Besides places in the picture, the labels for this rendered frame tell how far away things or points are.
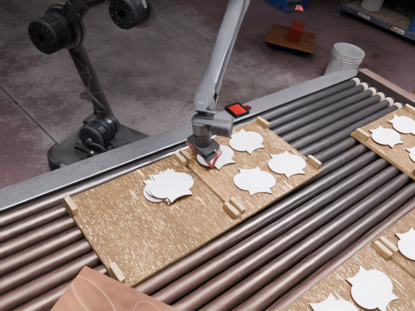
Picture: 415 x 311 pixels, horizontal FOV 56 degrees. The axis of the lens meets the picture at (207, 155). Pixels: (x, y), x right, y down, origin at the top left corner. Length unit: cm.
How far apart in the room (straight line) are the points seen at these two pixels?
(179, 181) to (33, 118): 203
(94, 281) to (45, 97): 252
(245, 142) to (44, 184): 71
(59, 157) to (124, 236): 134
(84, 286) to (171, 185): 45
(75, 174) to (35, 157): 148
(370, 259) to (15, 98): 279
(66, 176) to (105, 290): 51
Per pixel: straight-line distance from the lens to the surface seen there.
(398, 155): 173
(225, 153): 141
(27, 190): 132
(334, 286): 118
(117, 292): 94
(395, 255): 134
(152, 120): 308
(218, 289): 110
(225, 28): 128
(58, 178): 134
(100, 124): 235
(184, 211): 121
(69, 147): 248
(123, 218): 118
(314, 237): 128
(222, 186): 130
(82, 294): 94
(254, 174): 136
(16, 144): 293
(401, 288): 128
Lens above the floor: 186
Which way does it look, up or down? 41 degrees down
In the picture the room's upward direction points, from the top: 11 degrees clockwise
